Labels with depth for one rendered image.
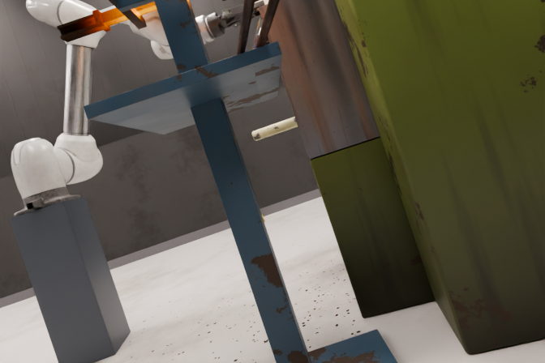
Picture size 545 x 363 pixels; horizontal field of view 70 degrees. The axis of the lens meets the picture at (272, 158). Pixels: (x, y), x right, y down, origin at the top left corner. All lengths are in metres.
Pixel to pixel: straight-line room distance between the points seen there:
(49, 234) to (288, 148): 2.48
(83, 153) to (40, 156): 0.20
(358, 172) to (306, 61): 0.34
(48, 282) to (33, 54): 2.88
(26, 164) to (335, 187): 1.15
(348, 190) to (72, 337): 1.15
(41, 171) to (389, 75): 1.31
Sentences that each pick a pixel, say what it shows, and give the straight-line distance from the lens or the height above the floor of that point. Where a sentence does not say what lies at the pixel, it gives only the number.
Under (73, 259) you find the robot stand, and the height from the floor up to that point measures 0.38.
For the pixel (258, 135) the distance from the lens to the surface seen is 1.68.
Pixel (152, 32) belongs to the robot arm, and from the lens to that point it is 1.27.
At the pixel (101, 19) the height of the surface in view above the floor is 0.93.
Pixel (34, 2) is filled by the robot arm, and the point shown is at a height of 1.33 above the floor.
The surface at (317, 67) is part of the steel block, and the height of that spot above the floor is 0.70.
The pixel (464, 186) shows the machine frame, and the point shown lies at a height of 0.33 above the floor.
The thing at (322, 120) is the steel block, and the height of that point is 0.56.
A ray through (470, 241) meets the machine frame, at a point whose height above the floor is 0.23.
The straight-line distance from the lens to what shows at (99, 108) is 0.62.
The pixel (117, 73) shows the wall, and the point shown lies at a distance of 3.94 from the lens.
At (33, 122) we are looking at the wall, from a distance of 4.15.
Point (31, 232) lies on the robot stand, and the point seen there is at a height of 0.53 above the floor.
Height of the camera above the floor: 0.51
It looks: level
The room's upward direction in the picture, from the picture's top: 19 degrees counter-clockwise
